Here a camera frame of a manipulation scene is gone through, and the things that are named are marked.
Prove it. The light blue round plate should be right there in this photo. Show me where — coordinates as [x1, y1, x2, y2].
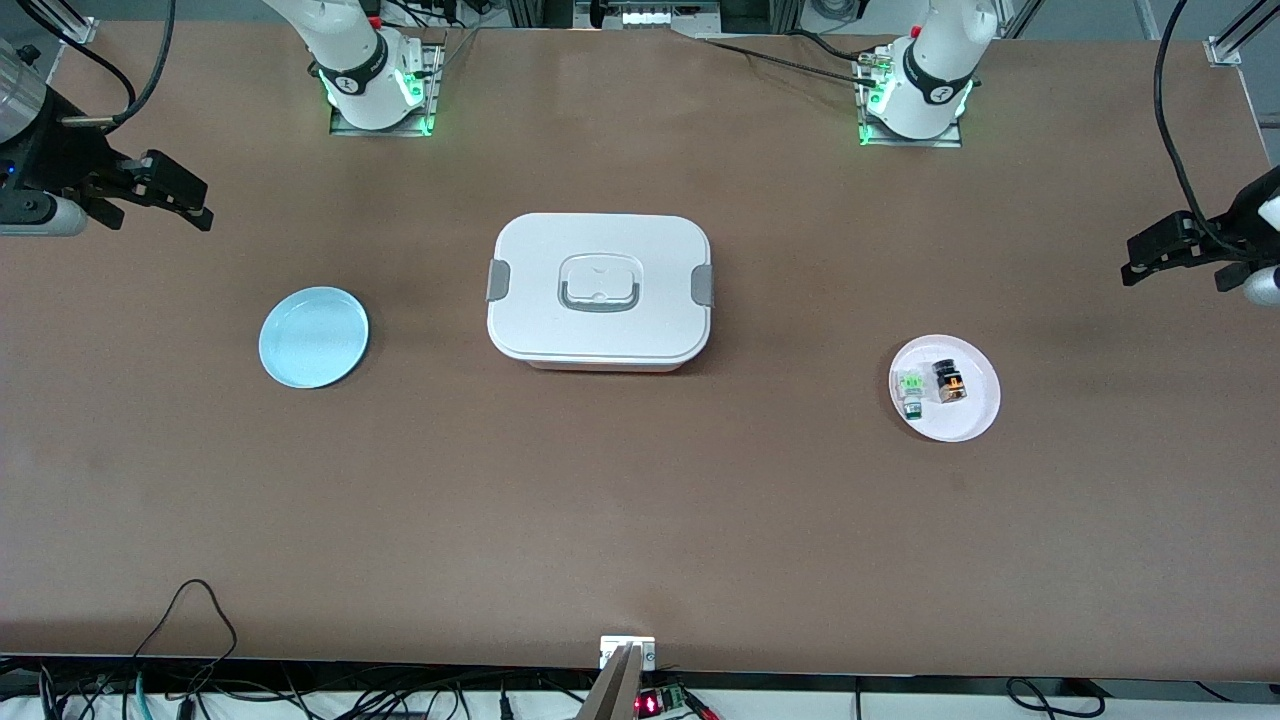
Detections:
[258, 286, 370, 390]

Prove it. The white round plate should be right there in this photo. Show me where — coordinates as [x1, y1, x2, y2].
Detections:
[888, 334, 1002, 444]

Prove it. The white box with grey latches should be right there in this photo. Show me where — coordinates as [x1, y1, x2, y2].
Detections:
[485, 212, 716, 374]

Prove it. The circuit board with red display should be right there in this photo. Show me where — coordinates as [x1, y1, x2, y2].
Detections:
[634, 684, 693, 717]

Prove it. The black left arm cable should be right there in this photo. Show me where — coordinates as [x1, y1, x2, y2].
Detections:
[1154, 0, 1237, 257]

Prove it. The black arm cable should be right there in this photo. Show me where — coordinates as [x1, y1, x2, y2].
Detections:
[1154, 0, 1237, 257]
[15, 0, 178, 129]

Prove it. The aluminium frame profile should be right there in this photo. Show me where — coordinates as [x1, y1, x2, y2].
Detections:
[1204, 0, 1280, 68]
[55, 0, 102, 47]

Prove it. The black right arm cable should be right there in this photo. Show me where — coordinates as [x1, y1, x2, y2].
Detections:
[15, 0, 178, 129]

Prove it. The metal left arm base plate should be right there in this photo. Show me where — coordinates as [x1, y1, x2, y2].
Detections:
[857, 45, 964, 150]

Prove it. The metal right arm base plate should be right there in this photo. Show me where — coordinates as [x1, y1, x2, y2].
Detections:
[329, 40, 447, 139]

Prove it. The black looped cable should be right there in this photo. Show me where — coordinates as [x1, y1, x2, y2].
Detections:
[128, 579, 240, 691]

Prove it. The black cable on table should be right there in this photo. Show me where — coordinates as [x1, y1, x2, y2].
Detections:
[698, 37, 883, 87]

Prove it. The black coiled cable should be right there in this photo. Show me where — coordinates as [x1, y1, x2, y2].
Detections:
[1004, 677, 1103, 718]

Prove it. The metal rack frame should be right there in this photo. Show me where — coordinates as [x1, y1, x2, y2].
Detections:
[505, 0, 803, 32]

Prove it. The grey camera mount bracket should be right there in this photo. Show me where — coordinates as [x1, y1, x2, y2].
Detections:
[578, 635, 658, 720]

